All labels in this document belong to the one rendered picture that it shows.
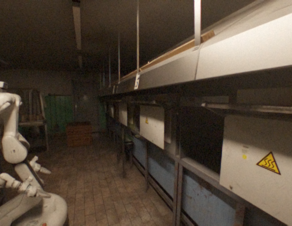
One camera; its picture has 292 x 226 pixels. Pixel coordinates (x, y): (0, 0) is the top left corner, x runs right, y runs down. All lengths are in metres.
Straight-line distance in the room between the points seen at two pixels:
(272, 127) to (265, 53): 0.31
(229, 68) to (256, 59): 0.09
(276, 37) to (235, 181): 0.64
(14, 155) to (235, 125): 1.58
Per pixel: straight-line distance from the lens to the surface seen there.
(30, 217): 1.91
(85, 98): 6.14
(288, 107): 0.59
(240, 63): 0.59
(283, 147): 0.73
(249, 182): 0.84
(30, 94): 6.30
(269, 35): 0.58
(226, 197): 1.23
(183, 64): 0.82
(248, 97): 0.91
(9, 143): 1.51
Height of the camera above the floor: 1.41
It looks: 6 degrees down
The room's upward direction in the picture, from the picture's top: straight up
